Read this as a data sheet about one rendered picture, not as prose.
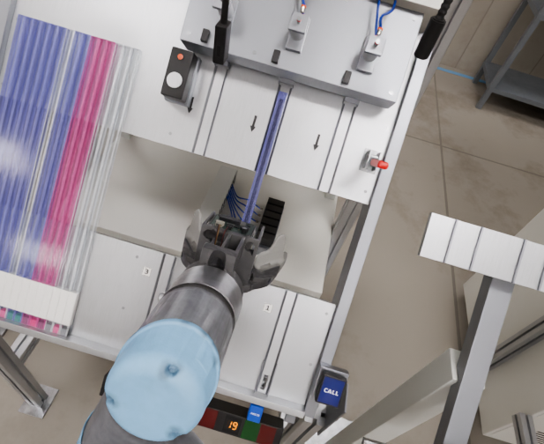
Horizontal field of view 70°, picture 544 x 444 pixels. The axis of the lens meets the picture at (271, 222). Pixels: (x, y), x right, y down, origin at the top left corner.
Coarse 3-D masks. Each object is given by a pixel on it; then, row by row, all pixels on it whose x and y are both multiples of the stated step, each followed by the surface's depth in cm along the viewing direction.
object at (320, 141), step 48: (48, 0) 65; (96, 0) 65; (144, 0) 65; (144, 48) 65; (144, 96) 66; (192, 96) 66; (240, 96) 65; (288, 96) 65; (336, 96) 65; (192, 144) 66; (240, 144) 66; (288, 144) 66; (336, 144) 65; (384, 144) 65; (336, 192) 66
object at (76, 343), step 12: (0, 324) 68; (12, 324) 68; (24, 324) 68; (36, 336) 68; (48, 336) 67; (60, 336) 68; (72, 336) 69; (72, 348) 68; (84, 348) 67; (96, 348) 68; (108, 348) 69; (228, 384) 69; (240, 396) 67; (252, 396) 67; (264, 396) 68; (276, 408) 67; (288, 408) 67; (300, 408) 68
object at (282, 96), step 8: (280, 96) 64; (280, 104) 64; (280, 112) 64; (272, 120) 64; (272, 128) 64; (272, 136) 64; (264, 144) 65; (272, 144) 65; (264, 152) 65; (264, 160) 65; (264, 168) 65; (256, 176) 65; (256, 184) 65; (256, 192) 65; (248, 200) 65; (256, 200) 65; (248, 208) 65; (248, 216) 66
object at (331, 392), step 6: (324, 378) 64; (330, 378) 64; (324, 384) 64; (330, 384) 64; (336, 384) 64; (342, 384) 64; (324, 390) 64; (330, 390) 64; (336, 390) 64; (318, 396) 64; (324, 396) 64; (330, 396) 64; (336, 396) 64; (324, 402) 64; (330, 402) 64; (336, 402) 64
